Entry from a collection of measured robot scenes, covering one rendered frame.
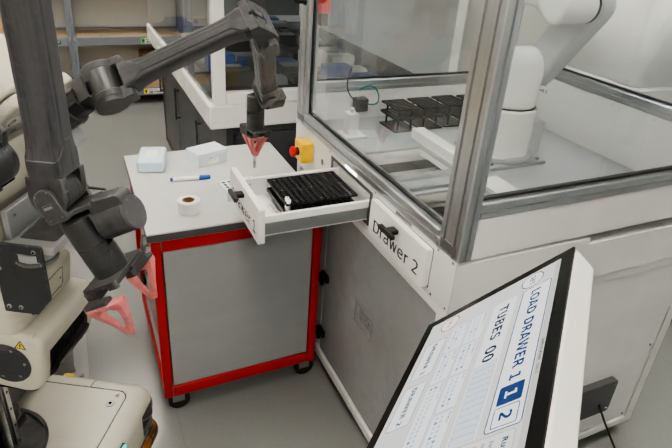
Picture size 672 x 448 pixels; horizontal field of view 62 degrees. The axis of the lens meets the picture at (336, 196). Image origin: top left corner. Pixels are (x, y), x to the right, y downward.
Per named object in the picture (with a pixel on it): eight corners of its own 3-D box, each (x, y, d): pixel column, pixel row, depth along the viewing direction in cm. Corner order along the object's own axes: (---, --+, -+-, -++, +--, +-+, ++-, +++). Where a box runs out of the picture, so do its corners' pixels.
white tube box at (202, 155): (198, 168, 206) (198, 155, 204) (186, 160, 212) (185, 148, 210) (227, 160, 215) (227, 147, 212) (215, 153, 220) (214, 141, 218)
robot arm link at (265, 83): (241, 10, 132) (260, 49, 131) (263, 2, 133) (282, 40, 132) (251, 82, 174) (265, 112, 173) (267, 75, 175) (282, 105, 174)
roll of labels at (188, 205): (197, 204, 181) (196, 193, 180) (203, 214, 176) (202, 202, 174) (175, 207, 178) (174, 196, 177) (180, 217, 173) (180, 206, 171)
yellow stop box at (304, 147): (299, 164, 196) (300, 145, 193) (292, 156, 202) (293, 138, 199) (312, 162, 198) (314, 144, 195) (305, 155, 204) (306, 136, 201)
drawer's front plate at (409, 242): (421, 288, 138) (427, 251, 133) (367, 232, 161) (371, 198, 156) (427, 287, 139) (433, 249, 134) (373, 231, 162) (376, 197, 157)
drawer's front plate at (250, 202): (258, 245, 151) (258, 210, 146) (230, 199, 174) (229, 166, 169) (264, 244, 151) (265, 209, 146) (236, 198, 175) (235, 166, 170)
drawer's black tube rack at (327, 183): (285, 224, 158) (286, 204, 155) (266, 197, 172) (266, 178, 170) (355, 213, 167) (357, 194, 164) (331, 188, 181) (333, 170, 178)
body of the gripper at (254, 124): (256, 126, 187) (256, 104, 183) (271, 135, 179) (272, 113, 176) (238, 128, 183) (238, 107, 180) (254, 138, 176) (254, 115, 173)
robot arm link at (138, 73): (256, -17, 124) (275, 22, 123) (266, 12, 138) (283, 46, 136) (73, 69, 123) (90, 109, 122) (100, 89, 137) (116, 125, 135)
